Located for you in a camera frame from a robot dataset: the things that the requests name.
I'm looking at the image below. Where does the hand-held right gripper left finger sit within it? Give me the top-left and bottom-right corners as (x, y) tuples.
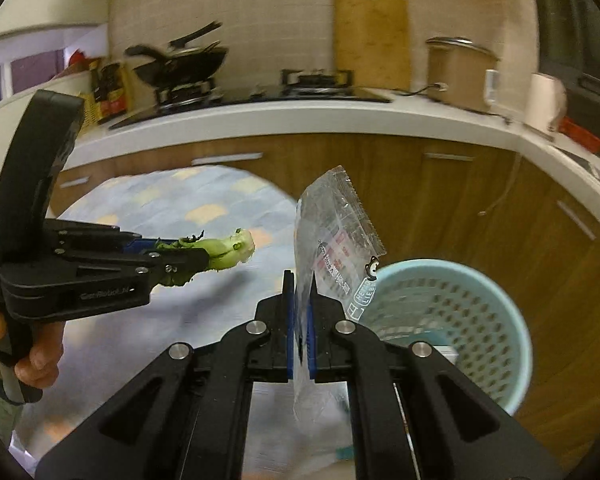
(34, 269), (298, 480)

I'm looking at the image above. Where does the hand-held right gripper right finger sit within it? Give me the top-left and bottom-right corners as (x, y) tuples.
(305, 272), (566, 480)

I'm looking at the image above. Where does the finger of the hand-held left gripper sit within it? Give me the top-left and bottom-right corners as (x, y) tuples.
(55, 247), (211, 288)
(45, 219), (162, 255)

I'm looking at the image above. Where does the green vegetable stalk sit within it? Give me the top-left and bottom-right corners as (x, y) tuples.
(155, 228), (257, 289)

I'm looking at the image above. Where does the clear plastic packet red label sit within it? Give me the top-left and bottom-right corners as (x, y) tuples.
(292, 165), (388, 427)

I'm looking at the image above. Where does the light blue perforated basket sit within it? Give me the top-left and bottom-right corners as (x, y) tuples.
(347, 259), (534, 418)

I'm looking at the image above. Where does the person's left hand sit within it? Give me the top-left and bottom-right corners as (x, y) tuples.
(0, 300), (67, 390)

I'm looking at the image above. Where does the table with fan-print cloth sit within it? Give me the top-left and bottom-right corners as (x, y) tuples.
(10, 166), (362, 480)

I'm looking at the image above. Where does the yellow perforated utensil holder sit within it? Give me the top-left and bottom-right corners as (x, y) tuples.
(77, 92), (102, 134)

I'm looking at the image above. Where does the slim dark sauce bottle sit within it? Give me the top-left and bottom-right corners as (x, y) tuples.
(92, 59), (106, 124)

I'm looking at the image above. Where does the dark sauce bottle red label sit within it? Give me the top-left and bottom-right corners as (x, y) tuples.
(101, 62), (130, 119)

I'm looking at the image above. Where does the black wok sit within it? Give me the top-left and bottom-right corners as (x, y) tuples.
(125, 44), (230, 88)

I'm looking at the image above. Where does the wooden kitchen base cabinet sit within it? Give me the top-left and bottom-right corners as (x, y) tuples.
(50, 132), (600, 472)

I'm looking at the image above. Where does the black glass gas cooktop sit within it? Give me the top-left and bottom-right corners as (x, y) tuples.
(109, 69), (393, 131)

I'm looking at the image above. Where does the black frying pan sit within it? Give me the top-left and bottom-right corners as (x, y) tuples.
(168, 21), (224, 53)

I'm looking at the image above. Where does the beige rice cooker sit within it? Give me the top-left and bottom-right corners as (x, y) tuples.
(425, 36), (501, 114)

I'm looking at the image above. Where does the wooden cutting board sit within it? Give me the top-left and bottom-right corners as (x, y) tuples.
(333, 0), (412, 92)

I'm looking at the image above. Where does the white electric kettle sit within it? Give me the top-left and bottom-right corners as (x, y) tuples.
(524, 72), (567, 134)

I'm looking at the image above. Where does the red package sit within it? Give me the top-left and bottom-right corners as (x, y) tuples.
(560, 117), (600, 154)

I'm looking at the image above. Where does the long metal cabinet handle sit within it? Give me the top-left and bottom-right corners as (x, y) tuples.
(191, 152), (265, 167)

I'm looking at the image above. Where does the thin white hanging cable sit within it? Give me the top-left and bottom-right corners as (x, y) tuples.
(477, 152), (524, 217)

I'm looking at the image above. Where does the black power cable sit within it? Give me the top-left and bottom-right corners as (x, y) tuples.
(394, 82), (449, 97)

